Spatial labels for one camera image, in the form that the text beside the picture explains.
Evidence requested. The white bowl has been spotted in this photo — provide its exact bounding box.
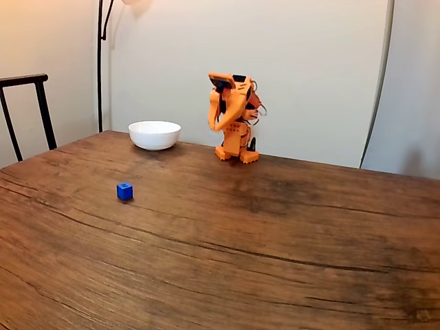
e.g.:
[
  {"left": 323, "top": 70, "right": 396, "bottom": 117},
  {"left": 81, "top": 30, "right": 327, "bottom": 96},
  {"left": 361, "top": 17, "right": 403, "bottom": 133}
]
[{"left": 128, "top": 120, "right": 182, "bottom": 151}]

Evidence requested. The blue cube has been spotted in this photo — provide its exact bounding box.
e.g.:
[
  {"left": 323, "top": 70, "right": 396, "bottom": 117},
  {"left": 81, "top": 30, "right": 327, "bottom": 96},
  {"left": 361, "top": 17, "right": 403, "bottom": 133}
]
[{"left": 116, "top": 181, "right": 134, "bottom": 201}]

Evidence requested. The orange camera mount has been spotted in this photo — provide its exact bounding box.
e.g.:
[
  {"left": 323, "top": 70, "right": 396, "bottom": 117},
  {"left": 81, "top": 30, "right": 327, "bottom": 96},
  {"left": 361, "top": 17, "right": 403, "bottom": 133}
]
[{"left": 208, "top": 71, "right": 236, "bottom": 91}]

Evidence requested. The black chair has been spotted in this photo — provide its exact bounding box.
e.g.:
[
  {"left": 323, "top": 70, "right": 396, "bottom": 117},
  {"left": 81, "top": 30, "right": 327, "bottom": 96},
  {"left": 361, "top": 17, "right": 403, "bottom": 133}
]
[{"left": 0, "top": 73, "right": 58, "bottom": 162}]

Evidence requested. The black floor lamp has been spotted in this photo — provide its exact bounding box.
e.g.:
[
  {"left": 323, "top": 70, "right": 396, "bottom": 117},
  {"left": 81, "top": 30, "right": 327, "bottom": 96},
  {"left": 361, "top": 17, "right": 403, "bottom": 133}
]
[{"left": 97, "top": 0, "right": 154, "bottom": 133}]

